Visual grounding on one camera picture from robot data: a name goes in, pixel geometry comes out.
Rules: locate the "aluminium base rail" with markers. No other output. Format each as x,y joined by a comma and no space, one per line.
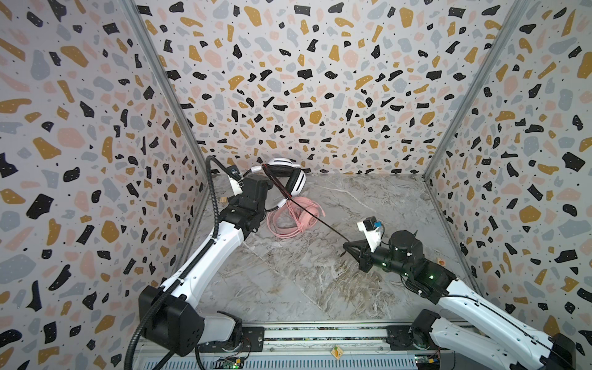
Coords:
308,345

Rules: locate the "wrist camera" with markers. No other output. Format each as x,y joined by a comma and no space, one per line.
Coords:
373,231
236,180

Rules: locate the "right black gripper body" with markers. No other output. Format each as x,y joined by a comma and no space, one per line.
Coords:
365,257

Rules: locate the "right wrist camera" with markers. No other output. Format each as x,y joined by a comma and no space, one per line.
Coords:
373,231

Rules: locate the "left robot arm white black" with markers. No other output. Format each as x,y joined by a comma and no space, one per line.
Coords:
169,315

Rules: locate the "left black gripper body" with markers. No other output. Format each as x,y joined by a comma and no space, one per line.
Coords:
233,203

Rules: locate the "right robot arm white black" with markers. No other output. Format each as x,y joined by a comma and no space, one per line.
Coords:
498,340

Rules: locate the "white black headphones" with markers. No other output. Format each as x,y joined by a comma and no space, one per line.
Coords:
284,168

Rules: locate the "pink headphones with cable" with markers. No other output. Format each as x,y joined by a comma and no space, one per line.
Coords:
304,215

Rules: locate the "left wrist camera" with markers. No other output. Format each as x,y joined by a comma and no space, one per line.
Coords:
236,180

